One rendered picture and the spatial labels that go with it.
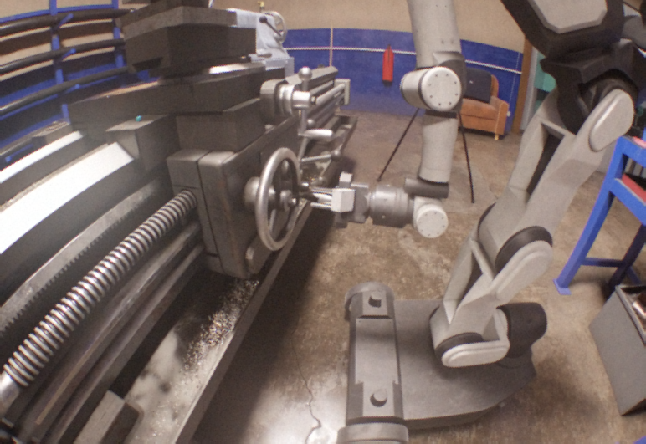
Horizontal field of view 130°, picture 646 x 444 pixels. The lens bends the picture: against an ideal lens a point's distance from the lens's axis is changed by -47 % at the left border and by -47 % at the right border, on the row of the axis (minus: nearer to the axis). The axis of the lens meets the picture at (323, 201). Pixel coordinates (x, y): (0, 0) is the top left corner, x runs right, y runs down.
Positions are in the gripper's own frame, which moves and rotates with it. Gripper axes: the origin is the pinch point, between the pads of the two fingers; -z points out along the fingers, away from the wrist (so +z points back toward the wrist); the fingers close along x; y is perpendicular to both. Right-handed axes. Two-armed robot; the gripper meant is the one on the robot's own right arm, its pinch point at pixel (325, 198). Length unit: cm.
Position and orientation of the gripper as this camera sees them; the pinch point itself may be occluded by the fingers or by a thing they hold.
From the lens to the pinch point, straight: 63.5
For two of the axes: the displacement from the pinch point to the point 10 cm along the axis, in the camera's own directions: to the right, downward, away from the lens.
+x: -0.9, 9.8, 1.6
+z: 9.7, 1.3, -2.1
